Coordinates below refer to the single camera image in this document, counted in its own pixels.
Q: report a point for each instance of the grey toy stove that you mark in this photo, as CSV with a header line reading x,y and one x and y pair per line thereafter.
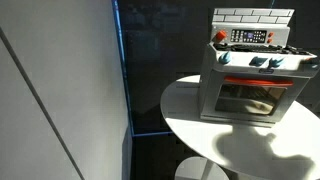
x,y
206,93

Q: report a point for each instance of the blue edge strip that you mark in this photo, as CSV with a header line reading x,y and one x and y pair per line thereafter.
x,y
150,134

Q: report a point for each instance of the white round table base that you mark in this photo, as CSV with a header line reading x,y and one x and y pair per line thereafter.
x,y
190,170

